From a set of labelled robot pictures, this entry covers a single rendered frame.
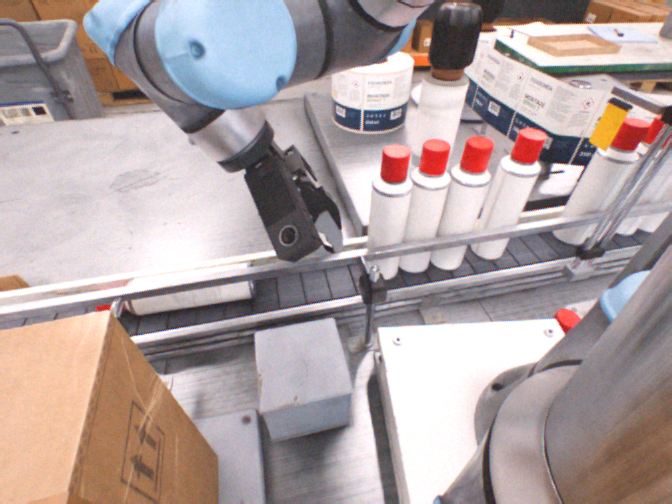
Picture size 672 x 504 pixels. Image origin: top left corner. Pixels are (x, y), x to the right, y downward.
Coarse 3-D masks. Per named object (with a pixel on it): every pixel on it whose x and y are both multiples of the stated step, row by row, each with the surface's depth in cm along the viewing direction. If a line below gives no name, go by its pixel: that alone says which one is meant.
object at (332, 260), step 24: (576, 216) 52; (600, 216) 52; (432, 240) 48; (456, 240) 49; (480, 240) 50; (288, 264) 45; (312, 264) 45; (336, 264) 46; (120, 288) 42; (144, 288) 42; (168, 288) 43; (192, 288) 44; (0, 312) 40; (24, 312) 40; (48, 312) 41
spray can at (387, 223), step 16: (384, 160) 41; (400, 160) 41; (384, 176) 43; (400, 176) 42; (384, 192) 43; (400, 192) 43; (384, 208) 44; (400, 208) 44; (384, 224) 46; (400, 224) 46; (368, 240) 50; (384, 240) 48; (400, 240) 49; (384, 272) 52
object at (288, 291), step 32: (512, 256) 58; (544, 256) 58; (576, 256) 58; (256, 288) 53; (288, 288) 53; (320, 288) 53; (352, 288) 53; (32, 320) 49; (128, 320) 49; (160, 320) 49; (192, 320) 49
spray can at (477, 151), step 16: (480, 144) 43; (464, 160) 44; (480, 160) 43; (464, 176) 45; (480, 176) 44; (448, 192) 47; (464, 192) 45; (480, 192) 45; (448, 208) 48; (464, 208) 47; (480, 208) 48; (448, 224) 50; (464, 224) 49; (432, 256) 55; (448, 256) 53
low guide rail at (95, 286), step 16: (560, 208) 61; (352, 240) 55; (240, 256) 53; (256, 256) 53; (272, 256) 53; (144, 272) 51; (160, 272) 51; (176, 272) 51; (32, 288) 48; (48, 288) 48; (64, 288) 49; (80, 288) 49; (96, 288) 50; (0, 304) 48
